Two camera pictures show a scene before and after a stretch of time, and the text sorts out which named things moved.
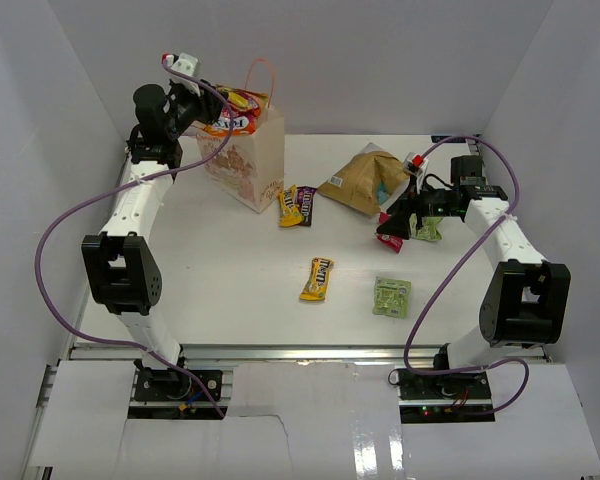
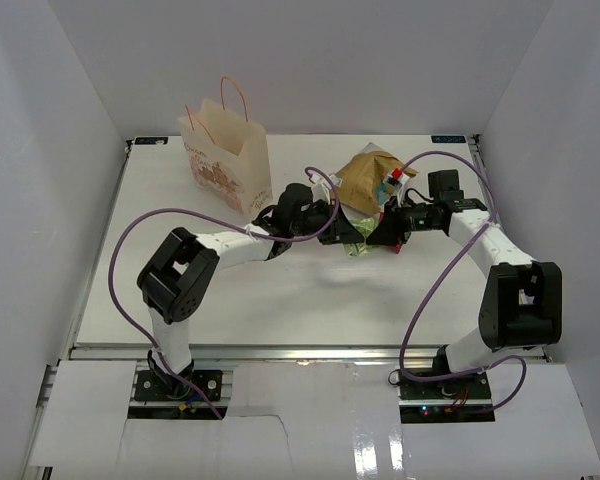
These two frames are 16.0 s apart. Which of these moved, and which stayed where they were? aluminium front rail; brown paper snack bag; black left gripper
Moved: black left gripper
Stayed: brown paper snack bag; aluminium front rail
